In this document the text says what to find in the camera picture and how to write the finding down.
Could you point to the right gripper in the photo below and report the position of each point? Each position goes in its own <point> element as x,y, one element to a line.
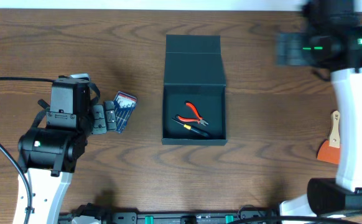
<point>301,55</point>

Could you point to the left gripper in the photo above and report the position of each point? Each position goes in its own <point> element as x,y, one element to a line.
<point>98,118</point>

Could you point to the blue precision screwdriver set case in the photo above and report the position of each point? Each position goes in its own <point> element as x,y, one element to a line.
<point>124,105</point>

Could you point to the black yellow screwdriver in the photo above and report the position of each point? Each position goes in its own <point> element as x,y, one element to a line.
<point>193,129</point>

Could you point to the red handled pliers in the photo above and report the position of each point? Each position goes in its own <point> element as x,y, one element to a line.
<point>198,118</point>

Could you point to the orange scraper wooden handle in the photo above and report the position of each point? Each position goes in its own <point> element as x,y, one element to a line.
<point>329,151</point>

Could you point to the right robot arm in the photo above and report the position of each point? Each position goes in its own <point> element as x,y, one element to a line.
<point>331,40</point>

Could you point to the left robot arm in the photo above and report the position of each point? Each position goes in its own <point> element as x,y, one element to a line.
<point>49,150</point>

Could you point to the black open gift box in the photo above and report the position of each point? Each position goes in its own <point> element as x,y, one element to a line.
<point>194,72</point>

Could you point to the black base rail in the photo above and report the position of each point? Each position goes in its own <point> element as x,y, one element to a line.
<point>91,213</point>

